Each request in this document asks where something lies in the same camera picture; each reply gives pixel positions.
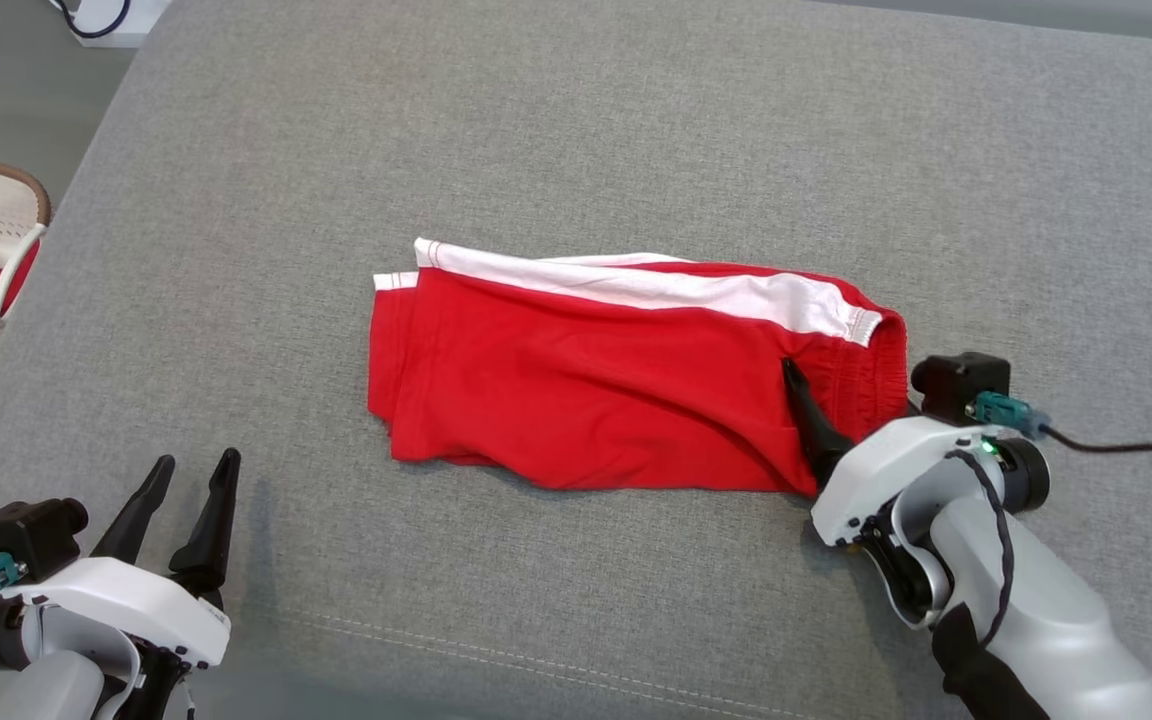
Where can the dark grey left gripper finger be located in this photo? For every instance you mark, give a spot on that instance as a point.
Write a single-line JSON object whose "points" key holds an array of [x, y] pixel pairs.
{"points": [[211, 530], [136, 510]]}

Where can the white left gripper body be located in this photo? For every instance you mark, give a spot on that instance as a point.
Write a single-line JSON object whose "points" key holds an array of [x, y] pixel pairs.
{"points": [[126, 600]]}

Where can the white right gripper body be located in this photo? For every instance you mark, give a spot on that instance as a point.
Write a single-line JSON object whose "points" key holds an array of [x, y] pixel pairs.
{"points": [[886, 465]]}

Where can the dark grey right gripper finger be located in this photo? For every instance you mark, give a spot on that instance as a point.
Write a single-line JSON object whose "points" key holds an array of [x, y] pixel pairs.
{"points": [[816, 430]]}

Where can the red shorts white side stripe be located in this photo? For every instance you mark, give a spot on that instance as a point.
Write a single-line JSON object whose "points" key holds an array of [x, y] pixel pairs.
{"points": [[586, 390]]}

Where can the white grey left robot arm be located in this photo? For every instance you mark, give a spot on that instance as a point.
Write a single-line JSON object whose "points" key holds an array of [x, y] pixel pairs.
{"points": [[46, 690]]}

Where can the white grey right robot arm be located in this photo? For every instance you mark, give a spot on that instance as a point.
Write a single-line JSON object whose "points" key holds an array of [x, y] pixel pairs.
{"points": [[1066, 620]]}

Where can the white power box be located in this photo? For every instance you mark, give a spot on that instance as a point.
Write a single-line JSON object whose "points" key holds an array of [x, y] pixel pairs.
{"points": [[141, 20]]}

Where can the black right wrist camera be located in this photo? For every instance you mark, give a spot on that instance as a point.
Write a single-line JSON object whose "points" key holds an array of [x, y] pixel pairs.
{"points": [[956, 385]]}

